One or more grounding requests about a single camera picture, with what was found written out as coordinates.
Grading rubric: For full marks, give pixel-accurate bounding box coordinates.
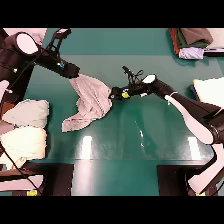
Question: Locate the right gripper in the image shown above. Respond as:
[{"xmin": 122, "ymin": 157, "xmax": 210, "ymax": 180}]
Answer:
[{"xmin": 108, "ymin": 85, "xmax": 132, "ymax": 101}]

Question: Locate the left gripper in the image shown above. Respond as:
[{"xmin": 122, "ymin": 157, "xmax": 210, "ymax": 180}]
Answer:
[{"xmin": 59, "ymin": 61, "xmax": 81, "ymax": 80}]

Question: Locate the cream garment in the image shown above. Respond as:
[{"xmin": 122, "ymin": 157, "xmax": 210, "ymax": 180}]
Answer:
[
  {"xmin": 1, "ymin": 98, "xmax": 51, "ymax": 130},
  {"xmin": 0, "ymin": 126, "xmax": 48, "ymax": 169}
]

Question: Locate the red-brown garment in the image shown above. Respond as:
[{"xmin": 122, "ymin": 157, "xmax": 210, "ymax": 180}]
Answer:
[{"xmin": 168, "ymin": 28, "xmax": 180, "ymax": 56}]

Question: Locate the dark green garment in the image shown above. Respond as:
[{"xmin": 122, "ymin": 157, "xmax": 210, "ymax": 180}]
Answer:
[{"xmin": 175, "ymin": 28, "xmax": 210, "ymax": 50}]

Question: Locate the light blue garment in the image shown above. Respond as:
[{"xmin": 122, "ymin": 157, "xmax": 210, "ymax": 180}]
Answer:
[{"xmin": 178, "ymin": 46, "xmax": 206, "ymax": 61}]

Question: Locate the white garment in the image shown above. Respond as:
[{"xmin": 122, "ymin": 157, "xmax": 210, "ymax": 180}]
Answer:
[{"xmin": 193, "ymin": 76, "xmax": 224, "ymax": 108}]

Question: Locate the brown garment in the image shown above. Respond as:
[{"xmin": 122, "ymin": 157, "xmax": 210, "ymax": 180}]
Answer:
[{"xmin": 179, "ymin": 28, "xmax": 214, "ymax": 46}]

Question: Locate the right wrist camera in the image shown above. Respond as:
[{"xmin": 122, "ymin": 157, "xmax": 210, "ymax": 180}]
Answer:
[{"xmin": 121, "ymin": 65, "xmax": 145, "ymax": 86}]

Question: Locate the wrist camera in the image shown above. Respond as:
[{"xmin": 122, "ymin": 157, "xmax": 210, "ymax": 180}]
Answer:
[
  {"xmin": 121, "ymin": 65, "xmax": 145, "ymax": 86},
  {"xmin": 45, "ymin": 28, "xmax": 73, "ymax": 57}
]

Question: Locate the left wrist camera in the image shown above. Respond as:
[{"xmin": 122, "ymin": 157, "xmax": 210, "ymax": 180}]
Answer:
[{"xmin": 45, "ymin": 28, "xmax": 73, "ymax": 57}]

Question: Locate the black cable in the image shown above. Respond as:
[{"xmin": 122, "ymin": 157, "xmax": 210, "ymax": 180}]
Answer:
[{"xmin": 0, "ymin": 146, "xmax": 44, "ymax": 196}]

